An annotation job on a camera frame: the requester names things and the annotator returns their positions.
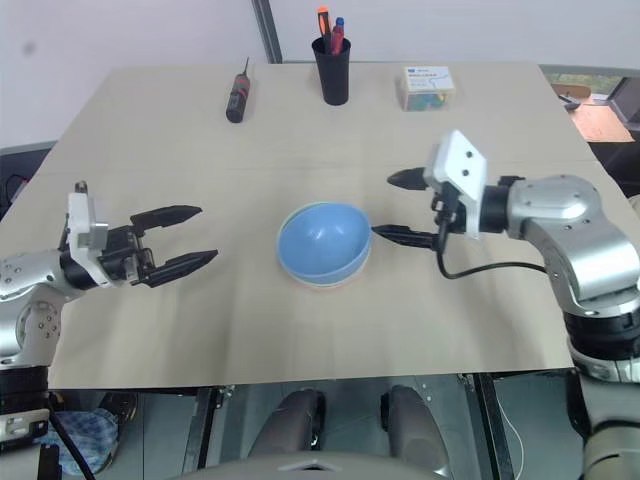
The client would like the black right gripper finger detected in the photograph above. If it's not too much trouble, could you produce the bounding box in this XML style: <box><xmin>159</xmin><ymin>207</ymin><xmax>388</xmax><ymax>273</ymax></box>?
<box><xmin>371</xmin><ymin>224</ymin><xmax>437</xmax><ymax>251</ymax></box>
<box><xmin>386</xmin><ymin>168</ymin><xmax>427</xmax><ymax>193</ymax></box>

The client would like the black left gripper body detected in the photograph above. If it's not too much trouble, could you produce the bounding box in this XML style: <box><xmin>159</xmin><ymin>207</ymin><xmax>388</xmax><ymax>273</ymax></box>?
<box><xmin>97</xmin><ymin>224</ymin><xmax>155</xmax><ymax>288</ymax></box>

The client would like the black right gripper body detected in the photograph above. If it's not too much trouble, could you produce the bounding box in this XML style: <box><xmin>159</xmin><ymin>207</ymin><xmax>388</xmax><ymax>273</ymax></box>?
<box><xmin>428</xmin><ymin>180</ymin><xmax>469</xmax><ymax>251</ymax></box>

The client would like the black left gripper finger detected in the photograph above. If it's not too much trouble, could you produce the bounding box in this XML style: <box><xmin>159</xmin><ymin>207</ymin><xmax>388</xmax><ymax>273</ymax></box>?
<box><xmin>129</xmin><ymin>204</ymin><xmax>204</xmax><ymax>236</ymax></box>
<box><xmin>146</xmin><ymin>249</ymin><xmax>220</xmax><ymax>290</ymax></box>

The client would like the green bowl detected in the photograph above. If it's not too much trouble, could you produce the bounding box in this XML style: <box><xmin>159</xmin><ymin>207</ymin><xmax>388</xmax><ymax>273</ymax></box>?
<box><xmin>276</xmin><ymin>200</ymin><xmax>374</xmax><ymax>288</ymax></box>

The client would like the blue bowl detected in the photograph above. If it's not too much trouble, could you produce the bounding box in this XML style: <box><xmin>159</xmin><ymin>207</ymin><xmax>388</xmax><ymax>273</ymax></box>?
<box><xmin>277</xmin><ymin>201</ymin><xmax>374</xmax><ymax>280</ymax></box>

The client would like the clear box of coloured clips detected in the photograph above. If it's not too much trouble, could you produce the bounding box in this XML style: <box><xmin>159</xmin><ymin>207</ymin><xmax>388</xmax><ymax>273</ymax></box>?
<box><xmin>398</xmin><ymin>64</ymin><xmax>459</xmax><ymax>113</ymax></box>

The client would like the black pen cup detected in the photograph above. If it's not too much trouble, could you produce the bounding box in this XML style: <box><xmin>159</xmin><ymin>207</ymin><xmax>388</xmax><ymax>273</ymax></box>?
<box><xmin>311</xmin><ymin>38</ymin><xmax>353</xmax><ymax>107</ymax></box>

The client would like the black screwdriver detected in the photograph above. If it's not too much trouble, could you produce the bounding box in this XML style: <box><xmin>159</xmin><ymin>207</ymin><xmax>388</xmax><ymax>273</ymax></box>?
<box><xmin>224</xmin><ymin>56</ymin><xmax>253</xmax><ymax>124</ymax></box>

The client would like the blue and red pen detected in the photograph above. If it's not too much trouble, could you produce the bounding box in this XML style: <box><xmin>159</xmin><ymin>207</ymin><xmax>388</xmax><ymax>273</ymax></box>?
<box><xmin>329</xmin><ymin>17</ymin><xmax>348</xmax><ymax>56</ymax></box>

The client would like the brown wooden desk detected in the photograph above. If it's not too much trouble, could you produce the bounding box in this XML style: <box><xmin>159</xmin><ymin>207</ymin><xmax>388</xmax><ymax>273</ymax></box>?
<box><xmin>568</xmin><ymin>82</ymin><xmax>637</xmax><ymax>145</ymax></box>

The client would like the blue checked cloth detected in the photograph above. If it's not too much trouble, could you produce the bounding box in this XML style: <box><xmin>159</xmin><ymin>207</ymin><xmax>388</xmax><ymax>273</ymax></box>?
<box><xmin>38</xmin><ymin>406</ymin><xmax>120</xmax><ymax>477</ymax></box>

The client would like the dark rounded shape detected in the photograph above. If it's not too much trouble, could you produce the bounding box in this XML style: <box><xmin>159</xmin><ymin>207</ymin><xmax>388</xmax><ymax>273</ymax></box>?
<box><xmin>379</xmin><ymin>384</ymin><xmax>452</xmax><ymax>476</ymax></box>
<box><xmin>248</xmin><ymin>389</ymin><xmax>327</xmax><ymax>470</ymax></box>

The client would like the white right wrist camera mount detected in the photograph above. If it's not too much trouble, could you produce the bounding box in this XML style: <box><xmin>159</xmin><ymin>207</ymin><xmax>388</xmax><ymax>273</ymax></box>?
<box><xmin>422</xmin><ymin>129</ymin><xmax>489</xmax><ymax>242</ymax></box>

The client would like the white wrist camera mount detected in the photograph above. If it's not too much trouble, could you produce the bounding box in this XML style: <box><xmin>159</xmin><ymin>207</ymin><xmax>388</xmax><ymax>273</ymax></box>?
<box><xmin>422</xmin><ymin>129</ymin><xmax>489</xmax><ymax>242</ymax></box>
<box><xmin>63</xmin><ymin>180</ymin><xmax>115</xmax><ymax>290</ymax></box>

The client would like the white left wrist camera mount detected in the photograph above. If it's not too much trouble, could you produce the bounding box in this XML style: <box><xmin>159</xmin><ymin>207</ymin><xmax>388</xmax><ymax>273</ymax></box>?
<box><xmin>63</xmin><ymin>180</ymin><xmax>115</xmax><ymax>290</ymax></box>

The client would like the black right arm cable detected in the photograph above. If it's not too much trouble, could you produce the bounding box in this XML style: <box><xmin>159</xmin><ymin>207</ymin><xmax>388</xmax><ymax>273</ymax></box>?
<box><xmin>436</xmin><ymin>219</ymin><xmax>550</xmax><ymax>280</ymax></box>

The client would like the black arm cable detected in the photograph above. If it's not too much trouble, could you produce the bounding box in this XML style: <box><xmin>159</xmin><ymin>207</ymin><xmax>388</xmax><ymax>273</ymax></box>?
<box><xmin>436</xmin><ymin>219</ymin><xmax>550</xmax><ymax>280</ymax></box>
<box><xmin>47</xmin><ymin>392</ymin><xmax>97</xmax><ymax>480</ymax></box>

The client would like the black table frame leg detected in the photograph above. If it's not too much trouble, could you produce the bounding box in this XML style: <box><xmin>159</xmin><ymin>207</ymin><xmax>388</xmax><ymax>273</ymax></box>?
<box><xmin>468</xmin><ymin>371</ymin><xmax>517</xmax><ymax>480</ymax></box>
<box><xmin>180</xmin><ymin>386</ymin><xmax>212</xmax><ymax>472</ymax></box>

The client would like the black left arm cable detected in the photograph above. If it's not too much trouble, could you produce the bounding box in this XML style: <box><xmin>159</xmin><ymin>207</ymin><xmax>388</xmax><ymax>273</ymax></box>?
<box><xmin>47</xmin><ymin>392</ymin><xmax>97</xmax><ymax>480</ymax></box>

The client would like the grey wall pillar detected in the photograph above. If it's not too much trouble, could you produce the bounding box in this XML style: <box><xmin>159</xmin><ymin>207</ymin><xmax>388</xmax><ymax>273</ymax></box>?
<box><xmin>250</xmin><ymin>0</ymin><xmax>284</xmax><ymax>65</ymax></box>

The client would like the thin white cable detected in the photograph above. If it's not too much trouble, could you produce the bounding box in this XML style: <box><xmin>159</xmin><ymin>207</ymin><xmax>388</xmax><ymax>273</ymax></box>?
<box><xmin>498</xmin><ymin>412</ymin><xmax>527</xmax><ymax>480</ymax></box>

